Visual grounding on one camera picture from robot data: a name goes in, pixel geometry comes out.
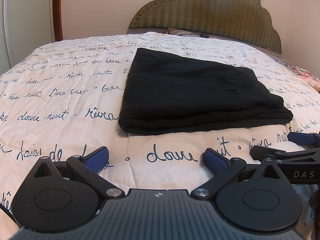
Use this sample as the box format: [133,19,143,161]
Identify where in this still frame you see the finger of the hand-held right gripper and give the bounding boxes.
[250,145,320,165]
[287,133,320,147]

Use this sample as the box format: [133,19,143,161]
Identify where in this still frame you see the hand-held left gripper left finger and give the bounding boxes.
[26,147,124,200]

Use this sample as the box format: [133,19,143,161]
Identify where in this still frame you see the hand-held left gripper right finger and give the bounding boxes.
[191,148,288,200]

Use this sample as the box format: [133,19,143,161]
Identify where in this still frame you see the black pants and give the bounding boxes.
[119,47,294,135]

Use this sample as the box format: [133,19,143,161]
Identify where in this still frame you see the floral pink fabric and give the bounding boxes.
[275,57,320,93]

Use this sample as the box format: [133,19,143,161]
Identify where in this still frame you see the white quilt with blue script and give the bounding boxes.
[0,31,320,230]

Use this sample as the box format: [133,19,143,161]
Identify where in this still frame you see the pale patterned pillow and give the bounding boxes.
[167,27,213,38]

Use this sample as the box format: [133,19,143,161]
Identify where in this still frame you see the olive padded headboard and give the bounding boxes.
[128,0,282,54]

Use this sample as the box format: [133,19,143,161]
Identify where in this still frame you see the white wardrobe with wooden frame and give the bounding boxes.
[0,0,64,69]

